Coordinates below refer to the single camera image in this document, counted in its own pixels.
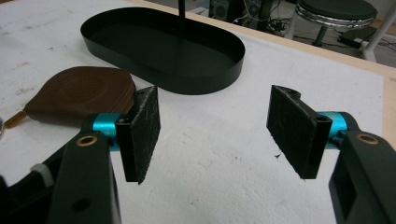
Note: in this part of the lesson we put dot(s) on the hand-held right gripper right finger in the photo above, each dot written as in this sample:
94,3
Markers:
292,130

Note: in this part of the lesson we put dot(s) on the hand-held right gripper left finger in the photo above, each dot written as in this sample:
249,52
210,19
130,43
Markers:
141,137

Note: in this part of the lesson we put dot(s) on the brown bread roll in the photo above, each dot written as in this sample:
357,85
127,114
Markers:
81,93

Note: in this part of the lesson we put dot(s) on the black oval tray with stand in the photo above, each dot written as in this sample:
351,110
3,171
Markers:
162,49

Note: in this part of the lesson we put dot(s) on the white foam mat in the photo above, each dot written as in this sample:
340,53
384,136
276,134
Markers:
218,161

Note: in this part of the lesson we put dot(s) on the wooden table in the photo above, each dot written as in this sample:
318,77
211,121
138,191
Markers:
390,102

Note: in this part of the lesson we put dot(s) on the black power adapter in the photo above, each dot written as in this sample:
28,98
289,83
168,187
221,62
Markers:
355,37

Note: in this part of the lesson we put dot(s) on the round black stool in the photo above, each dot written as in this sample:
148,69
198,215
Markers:
337,11

